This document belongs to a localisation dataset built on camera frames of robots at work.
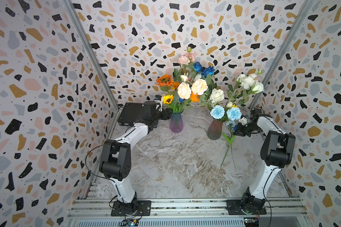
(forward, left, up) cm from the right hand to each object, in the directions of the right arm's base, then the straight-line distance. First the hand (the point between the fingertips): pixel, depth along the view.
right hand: (236, 132), depth 97 cm
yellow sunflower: (+5, +46, +25) cm, 53 cm away
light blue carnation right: (-8, +11, +28) cm, 31 cm away
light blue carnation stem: (+10, +1, -4) cm, 11 cm away
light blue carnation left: (-7, +19, +27) cm, 34 cm away
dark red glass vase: (+1, +15, +2) cm, 15 cm away
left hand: (+6, +45, +17) cm, 48 cm away
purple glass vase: (+7, +42, -1) cm, 42 cm away
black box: (+16, +78, 0) cm, 80 cm away
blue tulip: (-5, +4, -4) cm, 8 cm away
